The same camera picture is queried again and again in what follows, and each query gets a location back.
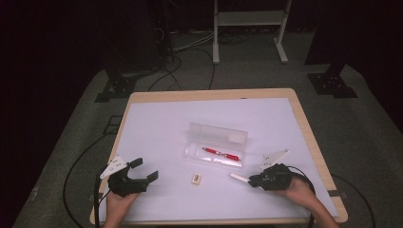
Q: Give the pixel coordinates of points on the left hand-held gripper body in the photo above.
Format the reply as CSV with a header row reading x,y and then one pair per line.
x,y
125,186

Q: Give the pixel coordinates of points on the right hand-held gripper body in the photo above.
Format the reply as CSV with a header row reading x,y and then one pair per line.
x,y
275,177

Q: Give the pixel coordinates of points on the white pen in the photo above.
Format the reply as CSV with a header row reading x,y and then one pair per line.
x,y
239,178

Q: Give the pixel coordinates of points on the red pen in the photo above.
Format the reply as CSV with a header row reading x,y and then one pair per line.
x,y
221,154

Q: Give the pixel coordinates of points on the clear plastic pencil case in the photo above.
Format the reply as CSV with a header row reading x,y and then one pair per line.
x,y
218,139

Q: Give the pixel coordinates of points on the person's left hand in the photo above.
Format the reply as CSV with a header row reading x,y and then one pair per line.
x,y
118,205

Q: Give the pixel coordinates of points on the person's right hand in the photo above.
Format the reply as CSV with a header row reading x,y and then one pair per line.
x,y
297,191

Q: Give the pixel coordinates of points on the small white eraser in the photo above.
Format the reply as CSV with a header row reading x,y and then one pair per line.
x,y
196,179

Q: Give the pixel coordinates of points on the white table mat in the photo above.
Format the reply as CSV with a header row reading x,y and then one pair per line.
x,y
177,126

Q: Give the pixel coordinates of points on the black stand base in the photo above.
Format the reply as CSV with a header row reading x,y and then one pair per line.
x,y
331,84
118,87

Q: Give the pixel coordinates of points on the white metal stand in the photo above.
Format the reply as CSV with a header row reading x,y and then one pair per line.
x,y
250,18

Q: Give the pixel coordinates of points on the black square floor frame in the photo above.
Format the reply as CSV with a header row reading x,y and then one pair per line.
x,y
111,125

